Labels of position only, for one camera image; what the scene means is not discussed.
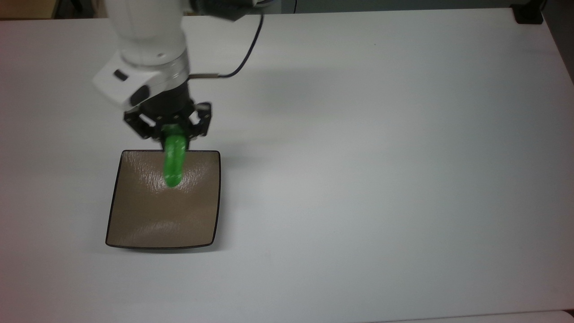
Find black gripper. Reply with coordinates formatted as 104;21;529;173
124;82;213;141

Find green chili pepper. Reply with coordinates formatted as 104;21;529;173
161;124;188;188

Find square brown ceramic plate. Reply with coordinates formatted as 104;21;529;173
105;149;222;250

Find black table clamp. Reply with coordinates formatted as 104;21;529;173
513;3;546;26

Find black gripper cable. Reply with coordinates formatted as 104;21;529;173
188;13;265;80

